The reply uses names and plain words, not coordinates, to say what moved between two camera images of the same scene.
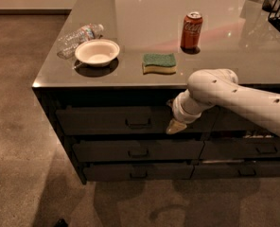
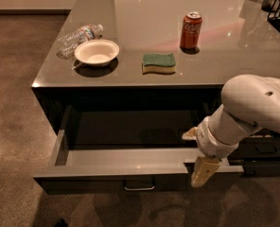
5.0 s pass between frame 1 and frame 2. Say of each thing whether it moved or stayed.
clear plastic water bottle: stayed
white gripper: moved
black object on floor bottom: stayed
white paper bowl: stayed
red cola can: stayed
